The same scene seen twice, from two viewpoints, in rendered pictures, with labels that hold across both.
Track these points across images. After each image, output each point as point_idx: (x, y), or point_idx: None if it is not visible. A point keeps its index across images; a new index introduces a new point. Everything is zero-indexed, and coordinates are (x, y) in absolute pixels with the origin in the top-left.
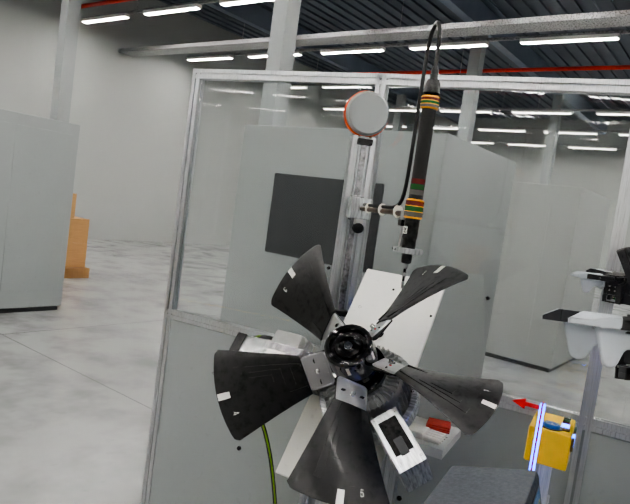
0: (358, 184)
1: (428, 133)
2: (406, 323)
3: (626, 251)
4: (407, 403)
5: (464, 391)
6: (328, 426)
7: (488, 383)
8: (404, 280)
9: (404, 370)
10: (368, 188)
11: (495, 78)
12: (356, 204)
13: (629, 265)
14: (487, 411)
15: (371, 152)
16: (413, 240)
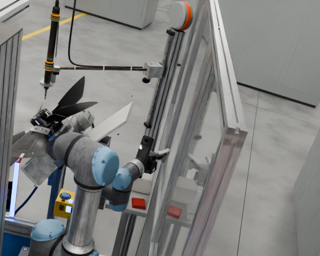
0: (164, 57)
1: (50, 31)
2: (104, 130)
3: (143, 137)
4: None
5: (27, 148)
6: (14, 137)
7: (40, 153)
8: (45, 95)
9: (35, 132)
10: (169, 61)
11: (210, 5)
12: (145, 66)
13: (139, 147)
14: (17, 156)
15: (173, 39)
16: (44, 78)
